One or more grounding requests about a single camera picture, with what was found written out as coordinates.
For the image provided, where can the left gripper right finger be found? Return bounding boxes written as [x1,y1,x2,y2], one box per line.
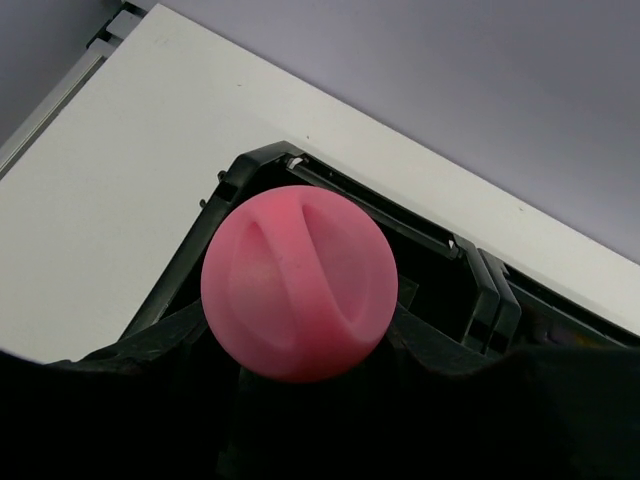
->
[239,309,639,479]

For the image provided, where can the pink-capped small bottle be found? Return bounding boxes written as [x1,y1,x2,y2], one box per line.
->
[201,186,398,383]

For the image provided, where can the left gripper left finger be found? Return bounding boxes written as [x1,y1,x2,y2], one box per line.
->
[1,302,236,479]

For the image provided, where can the black four-compartment organizer tray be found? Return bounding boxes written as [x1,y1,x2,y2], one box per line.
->
[119,140,640,361]

